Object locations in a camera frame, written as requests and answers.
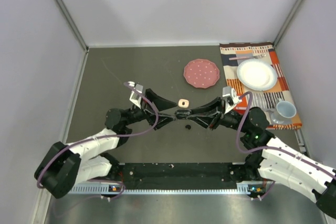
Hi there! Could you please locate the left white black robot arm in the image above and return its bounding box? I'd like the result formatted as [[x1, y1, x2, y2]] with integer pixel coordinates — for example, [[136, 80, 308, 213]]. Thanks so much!
[[34, 86, 177, 198]]

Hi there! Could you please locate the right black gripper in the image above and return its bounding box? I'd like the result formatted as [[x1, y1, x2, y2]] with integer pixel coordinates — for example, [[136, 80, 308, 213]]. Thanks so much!
[[187, 97, 250, 133]]

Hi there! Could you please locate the patterned orange cloth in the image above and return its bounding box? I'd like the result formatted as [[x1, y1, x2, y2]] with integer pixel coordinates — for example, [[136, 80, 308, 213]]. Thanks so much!
[[219, 42, 302, 130]]

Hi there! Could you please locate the cream earbud charging case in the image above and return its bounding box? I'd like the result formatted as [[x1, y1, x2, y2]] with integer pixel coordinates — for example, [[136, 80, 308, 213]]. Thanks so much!
[[178, 99, 190, 109]]

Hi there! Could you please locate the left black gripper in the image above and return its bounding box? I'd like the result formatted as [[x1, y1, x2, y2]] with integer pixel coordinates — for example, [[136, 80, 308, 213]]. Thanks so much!
[[125, 89, 177, 130]]

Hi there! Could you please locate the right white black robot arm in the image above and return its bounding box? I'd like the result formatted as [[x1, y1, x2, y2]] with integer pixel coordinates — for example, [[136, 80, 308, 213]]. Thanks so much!
[[185, 92, 335, 218]]

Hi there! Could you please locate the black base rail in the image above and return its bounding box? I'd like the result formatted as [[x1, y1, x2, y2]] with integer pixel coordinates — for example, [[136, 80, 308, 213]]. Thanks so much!
[[118, 163, 250, 190]]

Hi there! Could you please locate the pink dotted plate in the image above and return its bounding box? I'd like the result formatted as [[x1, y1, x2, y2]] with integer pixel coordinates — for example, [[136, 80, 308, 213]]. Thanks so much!
[[183, 59, 220, 89]]

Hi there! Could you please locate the grey slotted cable duct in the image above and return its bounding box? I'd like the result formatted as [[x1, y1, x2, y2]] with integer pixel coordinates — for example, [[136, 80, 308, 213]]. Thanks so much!
[[68, 182, 266, 196]]

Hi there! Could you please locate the light blue cup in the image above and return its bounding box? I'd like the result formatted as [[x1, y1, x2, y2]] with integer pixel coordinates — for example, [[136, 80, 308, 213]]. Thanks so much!
[[270, 98, 297, 125]]

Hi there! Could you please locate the white paper plate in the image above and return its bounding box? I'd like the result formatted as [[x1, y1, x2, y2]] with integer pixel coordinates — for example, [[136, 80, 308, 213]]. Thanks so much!
[[236, 59, 278, 91]]

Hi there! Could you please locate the pink handled utensil upper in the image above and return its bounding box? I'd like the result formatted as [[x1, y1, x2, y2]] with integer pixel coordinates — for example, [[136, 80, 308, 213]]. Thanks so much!
[[229, 56, 253, 60]]

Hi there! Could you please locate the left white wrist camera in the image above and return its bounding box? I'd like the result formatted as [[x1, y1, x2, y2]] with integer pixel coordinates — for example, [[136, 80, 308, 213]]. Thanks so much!
[[128, 81, 143, 108]]

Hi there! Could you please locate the black earbud charging case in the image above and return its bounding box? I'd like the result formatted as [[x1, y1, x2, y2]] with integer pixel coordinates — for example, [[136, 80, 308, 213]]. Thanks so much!
[[174, 109, 191, 120]]

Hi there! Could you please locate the aluminium frame profile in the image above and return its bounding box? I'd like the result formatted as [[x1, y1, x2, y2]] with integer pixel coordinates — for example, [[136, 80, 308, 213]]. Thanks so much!
[[35, 183, 335, 223]]

